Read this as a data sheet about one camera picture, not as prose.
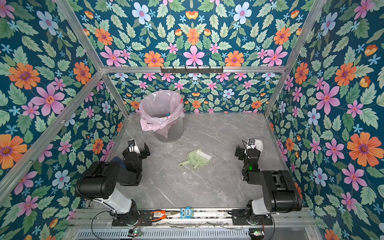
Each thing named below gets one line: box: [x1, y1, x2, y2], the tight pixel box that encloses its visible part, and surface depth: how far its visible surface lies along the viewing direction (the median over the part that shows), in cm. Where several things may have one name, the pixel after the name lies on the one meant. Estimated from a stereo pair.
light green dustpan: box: [178, 148, 210, 168], surface depth 95 cm
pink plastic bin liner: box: [138, 90, 185, 139], surface depth 96 cm
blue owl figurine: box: [179, 206, 194, 219], surface depth 76 cm
